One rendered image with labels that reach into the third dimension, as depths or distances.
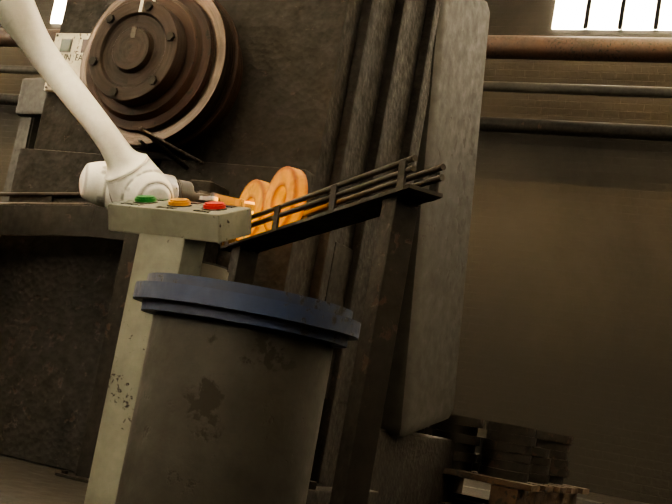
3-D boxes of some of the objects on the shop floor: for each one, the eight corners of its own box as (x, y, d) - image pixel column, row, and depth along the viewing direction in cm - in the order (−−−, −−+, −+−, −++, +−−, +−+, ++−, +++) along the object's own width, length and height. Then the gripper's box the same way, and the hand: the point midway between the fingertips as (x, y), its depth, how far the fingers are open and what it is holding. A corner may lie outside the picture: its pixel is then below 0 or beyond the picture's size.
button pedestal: (85, 526, 205) (152, 201, 213) (194, 555, 194) (259, 211, 203) (27, 528, 191) (101, 180, 199) (141, 559, 180) (214, 190, 188)
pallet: (239, 463, 446) (259, 355, 452) (331, 470, 517) (348, 376, 523) (525, 526, 389) (544, 401, 395) (585, 524, 460) (601, 418, 466)
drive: (248, 463, 460) (324, 54, 484) (464, 509, 417) (537, 59, 441) (93, 453, 368) (197, -51, 391) (351, 512, 325) (450, -58, 349)
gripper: (160, 213, 257) (253, 228, 269) (181, 209, 246) (277, 225, 257) (164, 181, 258) (257, 197, 269) (185, 176, 247) (281, 193, 258)
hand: (253, 208), depth 262 cm, fingers closed
